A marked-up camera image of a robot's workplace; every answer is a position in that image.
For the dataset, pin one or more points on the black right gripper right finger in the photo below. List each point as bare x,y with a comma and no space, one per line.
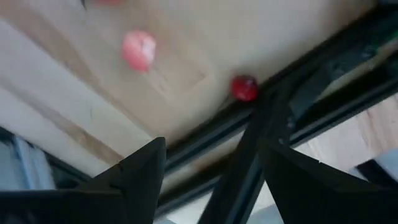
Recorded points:
326,199

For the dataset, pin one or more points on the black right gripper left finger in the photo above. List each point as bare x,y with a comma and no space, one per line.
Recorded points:
93,205

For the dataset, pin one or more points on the pink orange peach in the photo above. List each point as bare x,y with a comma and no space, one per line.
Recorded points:
138,51

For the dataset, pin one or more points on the dark red cherry with stem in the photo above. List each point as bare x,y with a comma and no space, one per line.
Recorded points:
244,88

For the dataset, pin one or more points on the black frame strut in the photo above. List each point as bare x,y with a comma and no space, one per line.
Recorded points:
236,186

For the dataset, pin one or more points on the black table edge rail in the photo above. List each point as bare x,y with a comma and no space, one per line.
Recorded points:
217,130

